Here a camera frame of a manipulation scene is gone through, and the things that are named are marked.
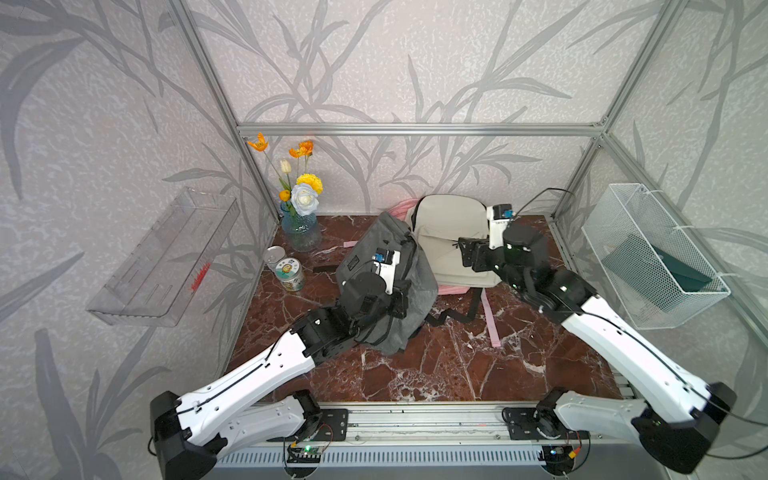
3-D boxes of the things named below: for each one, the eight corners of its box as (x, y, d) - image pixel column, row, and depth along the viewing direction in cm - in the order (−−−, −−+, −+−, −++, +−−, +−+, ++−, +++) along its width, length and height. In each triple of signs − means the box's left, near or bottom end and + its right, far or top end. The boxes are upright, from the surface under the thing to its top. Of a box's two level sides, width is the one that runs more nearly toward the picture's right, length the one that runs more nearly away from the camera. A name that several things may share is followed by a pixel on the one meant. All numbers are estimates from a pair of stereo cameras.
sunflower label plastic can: (281, 291, 101) (272, 277, 94) (286, 272, 106) (278, 257, 99) (303, 291, 101) (296, 277, 94) (308, 272, 106) (301, 257, 99)
